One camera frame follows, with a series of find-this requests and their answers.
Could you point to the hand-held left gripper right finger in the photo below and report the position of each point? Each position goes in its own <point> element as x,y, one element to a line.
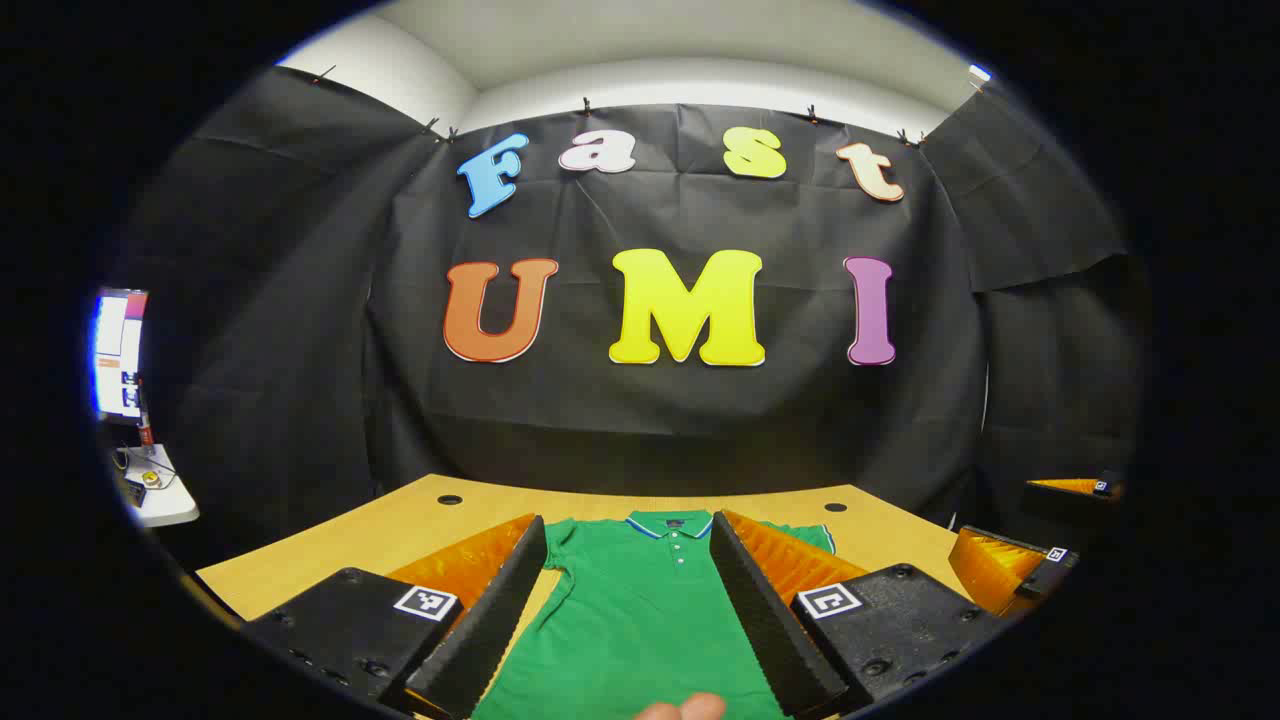
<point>760,620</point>

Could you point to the green polo T-shirt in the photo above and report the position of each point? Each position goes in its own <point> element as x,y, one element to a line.
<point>640,620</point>

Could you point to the computer monitor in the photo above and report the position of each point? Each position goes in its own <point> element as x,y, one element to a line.
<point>118,350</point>

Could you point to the white side table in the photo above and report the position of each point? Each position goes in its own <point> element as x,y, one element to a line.
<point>170,505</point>

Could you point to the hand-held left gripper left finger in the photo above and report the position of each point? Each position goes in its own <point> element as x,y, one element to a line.
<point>490,620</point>

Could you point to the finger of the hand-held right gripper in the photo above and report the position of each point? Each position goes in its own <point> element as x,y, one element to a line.
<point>1040,575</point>
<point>1105,485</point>

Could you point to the black backdrop cloth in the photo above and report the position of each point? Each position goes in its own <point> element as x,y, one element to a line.
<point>600,420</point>

